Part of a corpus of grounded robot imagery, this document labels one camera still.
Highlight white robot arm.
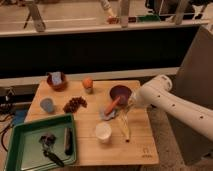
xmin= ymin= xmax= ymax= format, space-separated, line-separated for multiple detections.
xmin=128 ymin=75 xmax=213 ymax=141

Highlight orange fruit on stand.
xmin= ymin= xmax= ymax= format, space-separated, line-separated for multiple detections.
xmin=82 ymin=77 xmax=93 ymax=94

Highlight black cables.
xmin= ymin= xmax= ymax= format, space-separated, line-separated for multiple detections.
xmin=0 ymin=87 xmax=17 ymax=153

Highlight black peeler tool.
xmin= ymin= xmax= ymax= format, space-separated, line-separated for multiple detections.
xmin=43 ymin=150 xmax=64 ymax=167

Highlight green tray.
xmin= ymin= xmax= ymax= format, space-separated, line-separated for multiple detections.
xmin=4 ymin=114 xmax=77 ymax=171

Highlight grey-blue cloth piece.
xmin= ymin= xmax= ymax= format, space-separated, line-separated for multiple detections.
xmin=99 ymin=107 xmax=118 ymax=121

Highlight silver metal fork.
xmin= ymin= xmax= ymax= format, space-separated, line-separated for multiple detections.
xmin=118 ymin=96 xmax=127 ymax=109

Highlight blue sponge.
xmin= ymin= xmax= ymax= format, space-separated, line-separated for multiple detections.
xmin=51 ymin=72 xmax=62 ymax=85

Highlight wooden table board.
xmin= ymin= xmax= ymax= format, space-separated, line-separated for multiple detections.
xmin=25 ymin=80 xmax=159 ymax=166

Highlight purple bowl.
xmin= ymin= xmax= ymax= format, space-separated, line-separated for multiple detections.
xmin=109 ymin=85 xmax=132 ymax=101

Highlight brown bowl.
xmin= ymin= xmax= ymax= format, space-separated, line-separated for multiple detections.
xmin=46 ymin=72 xmax=67 ymax=91

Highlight blue cup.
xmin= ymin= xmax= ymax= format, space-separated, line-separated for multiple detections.
xmin=40 ymin=98 xmax=54 ymax=113

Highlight dark crumpled item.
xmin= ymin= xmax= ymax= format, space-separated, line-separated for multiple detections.
xmin=39 ymin=134 xmax=56 ymax=146

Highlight bunch of dark grapes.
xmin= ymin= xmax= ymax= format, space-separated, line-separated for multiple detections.
xmin=63 ymin=97 xmax=87 ymax=113

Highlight white cup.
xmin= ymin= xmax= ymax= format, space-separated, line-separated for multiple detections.
xmin=95 ymin=122 xmax=112 ymax=143

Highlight black brush tool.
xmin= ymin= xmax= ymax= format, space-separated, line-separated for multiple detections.
xmin=64 ymin=128 xmax=73 ymax=155

